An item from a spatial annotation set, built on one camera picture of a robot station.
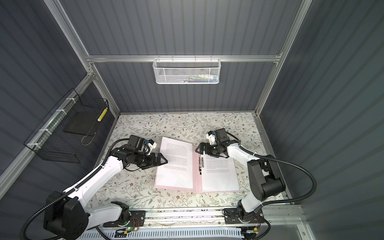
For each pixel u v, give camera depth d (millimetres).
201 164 912
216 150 771
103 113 821
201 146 811
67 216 395
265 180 456
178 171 851
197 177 870
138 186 843
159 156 723
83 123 782
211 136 850
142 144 693
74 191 425
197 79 909
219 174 905
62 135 720
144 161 685
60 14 708
